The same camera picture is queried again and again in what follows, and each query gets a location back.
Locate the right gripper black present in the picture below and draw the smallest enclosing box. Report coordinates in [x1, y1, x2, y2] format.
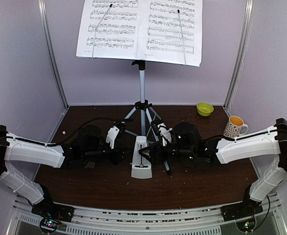
[139, 139, 195, 165]

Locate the white metronome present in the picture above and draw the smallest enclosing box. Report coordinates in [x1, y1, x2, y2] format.
[131, 136, 152, 179]

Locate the clear metronome front cover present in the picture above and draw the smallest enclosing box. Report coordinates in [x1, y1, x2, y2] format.
[85, 162, 96, 169]

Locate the light blue music stand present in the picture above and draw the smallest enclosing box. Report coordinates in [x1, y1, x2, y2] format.
[75, 0, 203, 176]

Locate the sheet music page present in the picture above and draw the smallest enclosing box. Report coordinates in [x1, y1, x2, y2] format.
[136, 0, 203, 67]
[76, 0, 142, 59]

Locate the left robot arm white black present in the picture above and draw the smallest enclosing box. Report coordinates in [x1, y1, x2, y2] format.
[0, 118, 132, 217]

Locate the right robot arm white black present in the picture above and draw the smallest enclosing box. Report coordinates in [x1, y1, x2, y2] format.
[138, 118, 287, 216]

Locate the green bowl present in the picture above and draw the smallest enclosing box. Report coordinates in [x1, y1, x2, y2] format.
[196, 102, 214, 117]

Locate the white mug orange inside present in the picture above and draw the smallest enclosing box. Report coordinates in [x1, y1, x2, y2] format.
[223, 116, 249, 138]

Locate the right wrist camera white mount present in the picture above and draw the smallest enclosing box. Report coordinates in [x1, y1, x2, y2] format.
[151, 120, 173, 146]

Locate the aluminium corner post left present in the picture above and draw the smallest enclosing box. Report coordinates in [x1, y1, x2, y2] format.
[37, 0, 70, 116]

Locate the aluminium corner post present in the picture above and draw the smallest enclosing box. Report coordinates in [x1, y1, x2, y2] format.
[224, 0, 254, 116]
[37, 0, 70, 116]

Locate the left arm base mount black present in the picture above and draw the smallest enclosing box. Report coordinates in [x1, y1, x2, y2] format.
[31, 204, 74, 222]

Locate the aluminium front rail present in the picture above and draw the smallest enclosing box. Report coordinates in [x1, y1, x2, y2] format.
[11, 193, 281, 235]

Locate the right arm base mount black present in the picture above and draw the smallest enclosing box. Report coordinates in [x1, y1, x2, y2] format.
[220, 202, 263, 221]

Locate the aluminium corner post right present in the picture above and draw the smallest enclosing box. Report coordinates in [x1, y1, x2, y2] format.
[224, 0, 254, 116]

